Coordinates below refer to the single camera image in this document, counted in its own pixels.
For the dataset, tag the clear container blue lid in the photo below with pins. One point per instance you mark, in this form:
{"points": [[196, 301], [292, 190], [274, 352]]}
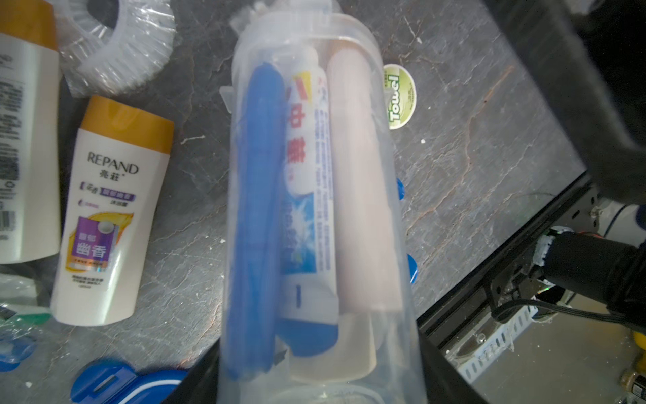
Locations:
{"points": [[275, 32]]}

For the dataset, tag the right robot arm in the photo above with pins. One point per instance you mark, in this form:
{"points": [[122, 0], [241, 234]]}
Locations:
{"points": [[590, 69]]}

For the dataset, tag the blue toothbrush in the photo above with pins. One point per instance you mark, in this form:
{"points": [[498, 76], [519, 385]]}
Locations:
{"points": [[248, 347], [15, 350]]}

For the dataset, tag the white slotted cable duct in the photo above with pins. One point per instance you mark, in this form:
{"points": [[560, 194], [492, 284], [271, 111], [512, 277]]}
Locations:
{"points": [[482, 344]]}

